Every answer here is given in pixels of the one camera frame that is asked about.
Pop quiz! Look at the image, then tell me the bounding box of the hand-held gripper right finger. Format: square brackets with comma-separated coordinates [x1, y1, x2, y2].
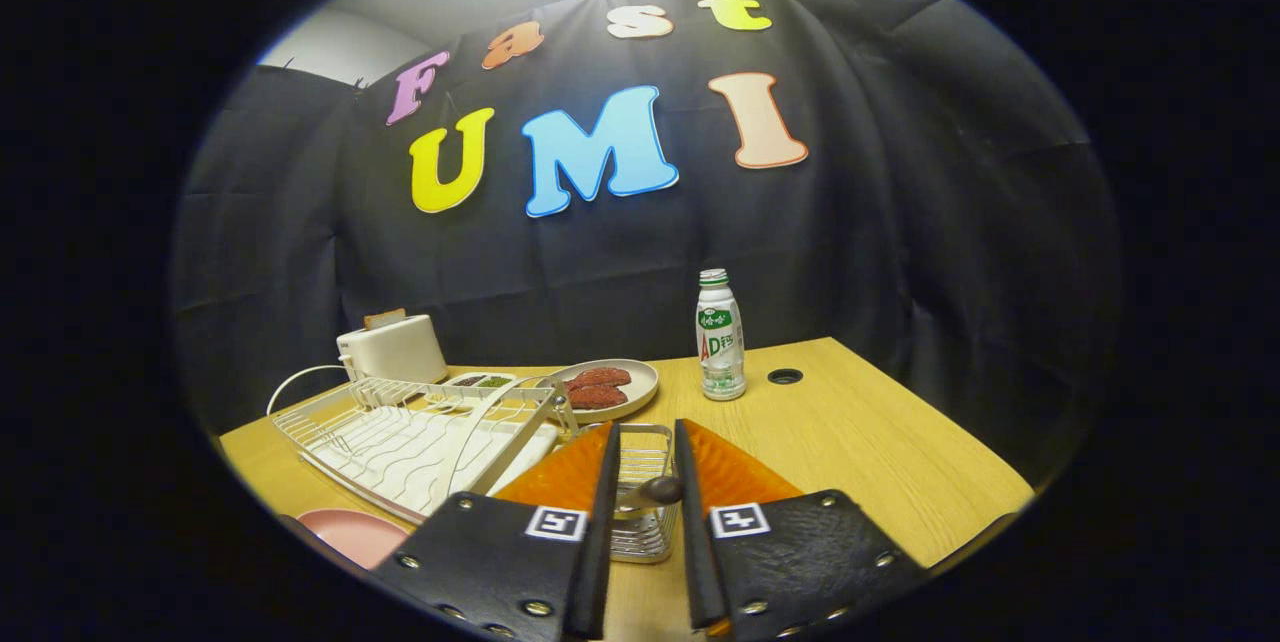
[674, 418, 929, 641]

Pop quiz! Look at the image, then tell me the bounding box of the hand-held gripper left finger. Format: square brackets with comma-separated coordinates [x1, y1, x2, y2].
[370, 422, 623, 641]

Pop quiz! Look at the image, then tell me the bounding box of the metal wire basket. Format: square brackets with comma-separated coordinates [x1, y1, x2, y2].
[610, 422, 686, 565]

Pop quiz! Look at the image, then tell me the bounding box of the wooden handled spoon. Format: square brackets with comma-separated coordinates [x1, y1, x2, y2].
[615, 475, 686, 518]

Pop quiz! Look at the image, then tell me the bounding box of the white wire dish rack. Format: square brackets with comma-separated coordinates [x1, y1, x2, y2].
[266, 364, 581, 525]

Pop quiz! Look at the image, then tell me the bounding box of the pink plate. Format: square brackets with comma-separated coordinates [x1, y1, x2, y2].
[297, 508, 411, 571]

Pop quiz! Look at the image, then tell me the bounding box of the beige plate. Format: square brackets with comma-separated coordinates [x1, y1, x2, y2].
[548, 358, 661, 425]

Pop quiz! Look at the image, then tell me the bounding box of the cream divided tray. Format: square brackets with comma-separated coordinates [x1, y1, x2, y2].
[440, 372, 521, 395]

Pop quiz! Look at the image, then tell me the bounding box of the white ribbed drain tray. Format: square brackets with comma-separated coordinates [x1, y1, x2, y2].
[300, 409, 561, 523]

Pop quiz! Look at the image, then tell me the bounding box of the white green drink bottle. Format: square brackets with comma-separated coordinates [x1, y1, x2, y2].
[696, 268, 747, 402]

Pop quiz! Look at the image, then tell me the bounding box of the cream toaster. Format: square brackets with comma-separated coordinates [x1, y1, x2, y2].
[336, 314, 449, 385]

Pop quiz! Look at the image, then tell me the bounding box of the black backdrop cloth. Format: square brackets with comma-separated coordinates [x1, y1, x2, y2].
[170, 0, 1121, 488]

